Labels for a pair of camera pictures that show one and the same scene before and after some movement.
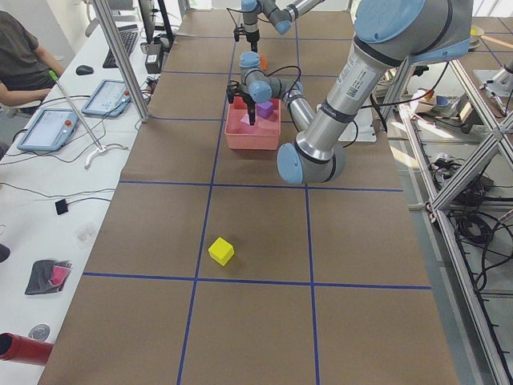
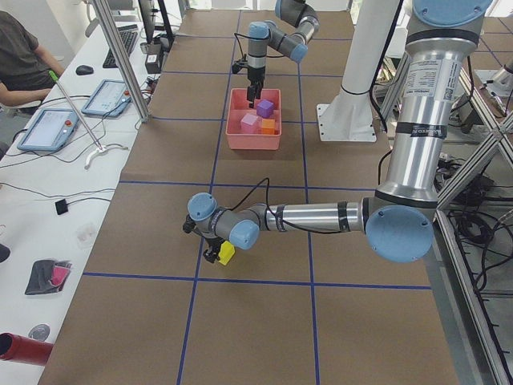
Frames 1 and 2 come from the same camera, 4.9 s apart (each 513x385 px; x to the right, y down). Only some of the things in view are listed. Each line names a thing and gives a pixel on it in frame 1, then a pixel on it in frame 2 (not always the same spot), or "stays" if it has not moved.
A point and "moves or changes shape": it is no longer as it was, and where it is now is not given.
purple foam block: x=264 y=109 stays
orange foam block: x=263 y=61 moves or changes shape
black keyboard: x=128 y=34 stays
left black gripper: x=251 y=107 -> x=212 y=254
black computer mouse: x=83 y=70 stays
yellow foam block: x=221 y=251 stays
